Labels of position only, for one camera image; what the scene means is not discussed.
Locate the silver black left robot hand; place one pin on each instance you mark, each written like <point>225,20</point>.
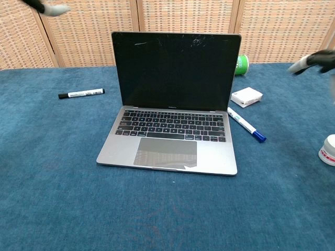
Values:
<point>49,8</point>

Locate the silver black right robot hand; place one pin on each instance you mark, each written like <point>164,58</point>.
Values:
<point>319,60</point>

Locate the silver laptop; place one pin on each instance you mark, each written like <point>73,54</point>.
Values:
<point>170,78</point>

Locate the woven bamboo folding screen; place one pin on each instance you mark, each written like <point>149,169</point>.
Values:
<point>282,28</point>

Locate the green chips can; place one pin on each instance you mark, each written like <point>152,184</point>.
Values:
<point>243,65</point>

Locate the small white pink box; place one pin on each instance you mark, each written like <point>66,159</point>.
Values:
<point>247,96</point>

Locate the black cap whiteboard marker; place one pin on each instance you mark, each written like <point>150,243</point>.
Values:
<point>83,93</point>

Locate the small white round jar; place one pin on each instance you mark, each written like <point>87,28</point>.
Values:
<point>328,151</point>

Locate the blue cap whiteboard marker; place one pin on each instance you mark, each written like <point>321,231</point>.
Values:
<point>243,123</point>

